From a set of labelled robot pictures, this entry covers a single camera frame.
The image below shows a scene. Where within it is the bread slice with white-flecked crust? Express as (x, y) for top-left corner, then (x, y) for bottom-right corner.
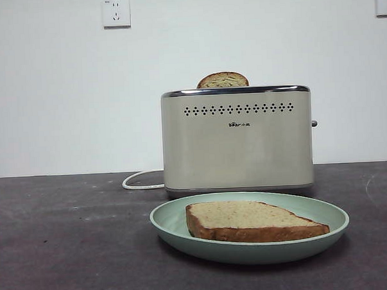
(185, 196), (331, 246)

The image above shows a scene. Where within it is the pale green plate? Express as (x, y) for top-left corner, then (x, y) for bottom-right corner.
(148, 186), (352, 270)

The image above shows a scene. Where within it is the cream toaster with chrome top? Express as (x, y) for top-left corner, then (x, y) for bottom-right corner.
(160, 83), (322, 200)

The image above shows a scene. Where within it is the toasted bread slice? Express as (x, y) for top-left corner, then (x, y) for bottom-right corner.
(196, 71), (250, 90)

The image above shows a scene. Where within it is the white toaster power cable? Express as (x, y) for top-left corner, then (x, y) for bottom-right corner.
(121, 169), (166, 191)

